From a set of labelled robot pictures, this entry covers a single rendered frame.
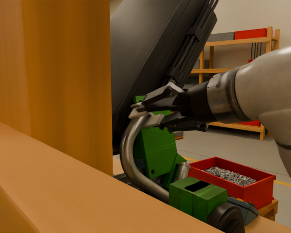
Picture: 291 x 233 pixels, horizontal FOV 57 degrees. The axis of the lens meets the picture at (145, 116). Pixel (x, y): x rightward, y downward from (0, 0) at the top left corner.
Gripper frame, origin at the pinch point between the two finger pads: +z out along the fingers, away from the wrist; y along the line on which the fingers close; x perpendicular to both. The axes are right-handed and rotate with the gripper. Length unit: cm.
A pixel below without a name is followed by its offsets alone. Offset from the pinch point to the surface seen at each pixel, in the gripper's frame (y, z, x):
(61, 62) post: 24.3, -24.2, 18.4
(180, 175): -18.2, 1.4, 4.6
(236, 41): -229, 225, -436
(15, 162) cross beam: 23.0, -29.3, 28.7
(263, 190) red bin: -67, 7, -19
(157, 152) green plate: -10.7, 4.3, 2.4
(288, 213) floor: -230, 73, -84
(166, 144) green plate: -12.2, 4.4, -1.1
